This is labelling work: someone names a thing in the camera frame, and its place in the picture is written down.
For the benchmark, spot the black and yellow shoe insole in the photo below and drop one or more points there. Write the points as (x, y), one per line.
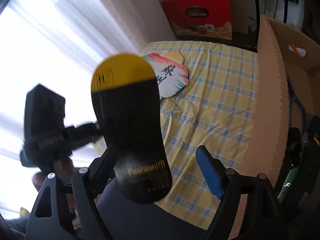
(126, 102)

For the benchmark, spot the white curtain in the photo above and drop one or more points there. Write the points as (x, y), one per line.
(59, 43)

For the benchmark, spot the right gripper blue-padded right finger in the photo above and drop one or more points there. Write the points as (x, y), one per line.
(213, 171)

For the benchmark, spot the brown cardboard box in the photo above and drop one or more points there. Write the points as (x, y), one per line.
(282, 52)

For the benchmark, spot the painted paper hand fan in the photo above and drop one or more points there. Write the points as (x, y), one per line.
(171, 75)

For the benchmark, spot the red chocolate gift box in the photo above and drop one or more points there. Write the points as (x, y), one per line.
(204, 18)

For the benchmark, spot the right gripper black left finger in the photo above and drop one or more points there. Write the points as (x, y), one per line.
(101, 169)

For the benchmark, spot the person's left hand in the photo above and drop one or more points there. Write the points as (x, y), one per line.
(62, 167)

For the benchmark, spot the yellow blue plaid cloth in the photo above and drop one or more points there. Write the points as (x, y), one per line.
(215, 109)

